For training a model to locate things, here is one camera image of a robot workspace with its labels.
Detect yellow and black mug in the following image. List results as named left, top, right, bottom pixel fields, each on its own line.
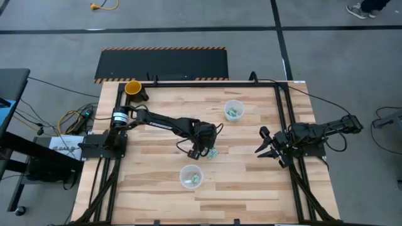
left=124, top=80, right=150, bottom=103

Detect yellow cable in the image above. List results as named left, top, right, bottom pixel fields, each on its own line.
left=57, top=109, right=85, bottom=136

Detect long black floor cable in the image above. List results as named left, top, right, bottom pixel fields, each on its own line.
left=27, top=77, right=101, bottom=99

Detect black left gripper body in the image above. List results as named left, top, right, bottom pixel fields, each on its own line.
left=187, top=121, right=220, bottom=160

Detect black desk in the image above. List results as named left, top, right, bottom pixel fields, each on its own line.
left=0, top=68, right=85, bottom=217

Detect person's legs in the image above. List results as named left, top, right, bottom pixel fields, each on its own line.
left=360, top=0, right=392, bottom=14

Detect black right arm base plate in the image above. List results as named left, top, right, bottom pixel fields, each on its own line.
left=295, top=137, right=327, bottom=158

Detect blue panel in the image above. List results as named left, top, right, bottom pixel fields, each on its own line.
left=0, top=99, right=16, bottom=126

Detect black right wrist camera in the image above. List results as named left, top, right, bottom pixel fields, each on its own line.
left=278, top=133, right=293, bottom=148

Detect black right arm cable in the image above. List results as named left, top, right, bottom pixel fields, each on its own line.
left=257, top=78, right=352, bottom=116

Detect white printed paper sheet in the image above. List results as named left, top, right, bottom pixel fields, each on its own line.
left=48, top=135, right=85, bottom=154

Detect clear plastic cup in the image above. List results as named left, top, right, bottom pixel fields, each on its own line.
left=179, top=164, right=204, bottom=190
left=224, top=99, right=246, bottom=122

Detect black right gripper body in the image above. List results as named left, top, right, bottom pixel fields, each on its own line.
left=259, top=126, right=296, bottom=169

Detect black hazard-striped floor mat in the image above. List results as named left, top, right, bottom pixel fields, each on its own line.
left=94, top=46, right=229, bottom=85

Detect black bag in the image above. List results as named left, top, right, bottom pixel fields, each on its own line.
left=26, top=156, right=79, bottom=191

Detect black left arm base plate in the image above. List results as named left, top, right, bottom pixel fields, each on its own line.
left=78, top=133, right=128, bottom=159

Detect black aluminium table frame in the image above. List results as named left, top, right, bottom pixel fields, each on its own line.
left=72, top=80, right=340, bottom=226

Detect black looped floor cable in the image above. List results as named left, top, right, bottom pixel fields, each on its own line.
left=369, top=106, right=402, bottom=155

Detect black power strip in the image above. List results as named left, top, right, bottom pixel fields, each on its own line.
left=73, top=108, right=95, bottom=132

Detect yellow extension cord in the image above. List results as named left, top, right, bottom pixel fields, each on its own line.
left=90, top=0, right=120, bottom=11

